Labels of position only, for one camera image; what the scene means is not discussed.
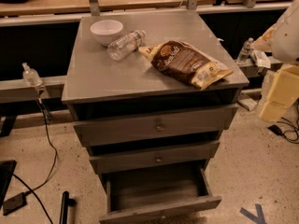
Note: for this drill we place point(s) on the white bowl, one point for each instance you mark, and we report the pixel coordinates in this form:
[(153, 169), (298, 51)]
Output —
[(106, 31)]

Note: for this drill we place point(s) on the middle grey drawer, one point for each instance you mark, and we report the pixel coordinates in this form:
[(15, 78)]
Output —
[(156, 156)]

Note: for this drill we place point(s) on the open bottom grey drawer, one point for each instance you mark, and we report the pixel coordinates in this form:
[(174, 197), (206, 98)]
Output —
[(157, 193)]

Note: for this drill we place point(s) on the black power adapter right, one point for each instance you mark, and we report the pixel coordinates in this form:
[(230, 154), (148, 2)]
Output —
[(275, 129)]

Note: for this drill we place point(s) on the black power adapter left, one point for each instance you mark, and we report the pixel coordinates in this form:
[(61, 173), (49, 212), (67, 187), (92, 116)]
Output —
[(14, 203)]

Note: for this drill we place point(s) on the white packet on rail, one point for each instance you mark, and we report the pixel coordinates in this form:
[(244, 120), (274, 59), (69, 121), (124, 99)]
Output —
[(260, 58)]

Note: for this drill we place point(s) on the wooden table left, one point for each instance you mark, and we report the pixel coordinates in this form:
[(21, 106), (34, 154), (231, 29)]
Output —
[(38, 7)]

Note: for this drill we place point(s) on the top grey drawer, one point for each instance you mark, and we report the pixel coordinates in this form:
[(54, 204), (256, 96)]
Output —
[(100, 132)]

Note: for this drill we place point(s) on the clear plastic water bottle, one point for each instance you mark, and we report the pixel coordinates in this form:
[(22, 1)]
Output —
[(123, 46)]

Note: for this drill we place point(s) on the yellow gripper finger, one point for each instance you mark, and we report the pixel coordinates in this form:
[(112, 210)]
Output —
[(264, 42), (283, 93)]

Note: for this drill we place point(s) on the black power adapter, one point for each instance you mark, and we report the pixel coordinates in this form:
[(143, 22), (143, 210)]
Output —
[(275, 129), (14, 203)]

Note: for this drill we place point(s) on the black post on floor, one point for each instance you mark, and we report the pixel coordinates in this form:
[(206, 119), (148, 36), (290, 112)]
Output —
[(67, 202)]

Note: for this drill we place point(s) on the brown chip bag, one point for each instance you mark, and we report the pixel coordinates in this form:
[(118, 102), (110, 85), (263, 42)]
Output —
[(186, 63)]

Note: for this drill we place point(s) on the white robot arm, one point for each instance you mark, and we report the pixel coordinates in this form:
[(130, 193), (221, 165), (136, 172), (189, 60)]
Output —
[(282, 40)]

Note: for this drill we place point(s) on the grey block on floor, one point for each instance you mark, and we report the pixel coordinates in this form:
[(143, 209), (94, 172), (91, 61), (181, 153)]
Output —
[(247, 102)]

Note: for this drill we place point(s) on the small clear bottle on rail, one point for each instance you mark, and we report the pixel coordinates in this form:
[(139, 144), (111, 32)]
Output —
[(31, 76)]

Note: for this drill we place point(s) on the grey drawer cabinet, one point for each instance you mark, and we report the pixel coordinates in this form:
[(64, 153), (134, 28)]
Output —
[(97, 87)]

